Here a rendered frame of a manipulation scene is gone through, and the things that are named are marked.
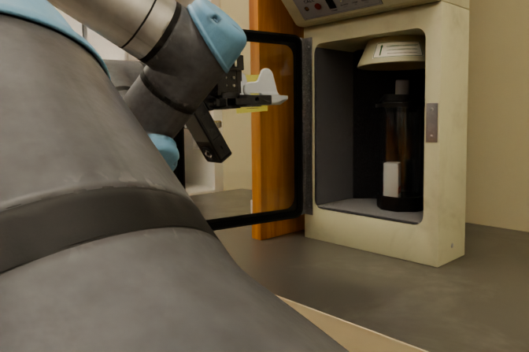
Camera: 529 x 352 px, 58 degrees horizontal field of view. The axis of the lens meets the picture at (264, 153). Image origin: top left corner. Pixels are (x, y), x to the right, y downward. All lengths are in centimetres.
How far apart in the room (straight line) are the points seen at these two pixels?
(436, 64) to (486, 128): 46
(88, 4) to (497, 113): 104
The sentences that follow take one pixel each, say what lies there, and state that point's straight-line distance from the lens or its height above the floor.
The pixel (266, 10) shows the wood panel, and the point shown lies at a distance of 109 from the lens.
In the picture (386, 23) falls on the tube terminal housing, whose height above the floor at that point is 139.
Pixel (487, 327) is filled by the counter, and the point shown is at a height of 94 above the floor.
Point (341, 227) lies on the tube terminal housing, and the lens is 103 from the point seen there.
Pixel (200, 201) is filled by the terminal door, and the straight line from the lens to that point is 94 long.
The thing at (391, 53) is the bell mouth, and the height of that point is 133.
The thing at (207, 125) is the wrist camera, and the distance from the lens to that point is 72.
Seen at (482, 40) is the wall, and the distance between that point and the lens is 134.
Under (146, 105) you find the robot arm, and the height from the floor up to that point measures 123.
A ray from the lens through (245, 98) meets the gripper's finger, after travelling 73.
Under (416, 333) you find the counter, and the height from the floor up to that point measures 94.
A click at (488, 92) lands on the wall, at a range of 132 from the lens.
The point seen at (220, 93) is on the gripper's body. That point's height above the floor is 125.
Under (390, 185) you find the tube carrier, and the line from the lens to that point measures 102.
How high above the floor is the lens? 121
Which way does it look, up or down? 4 degrees down
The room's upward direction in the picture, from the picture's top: 1 degrees counter-clockwise
